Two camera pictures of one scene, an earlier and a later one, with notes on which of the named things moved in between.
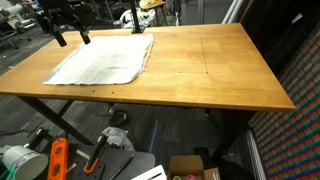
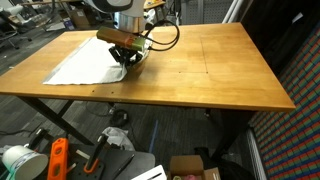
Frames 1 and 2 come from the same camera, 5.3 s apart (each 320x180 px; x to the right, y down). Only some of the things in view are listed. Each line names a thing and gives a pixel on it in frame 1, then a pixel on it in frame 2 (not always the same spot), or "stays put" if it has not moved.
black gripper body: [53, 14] to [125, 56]
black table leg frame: [60, 117] stays put
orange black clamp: [101, 142] stays put
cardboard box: [190, 167] stays put
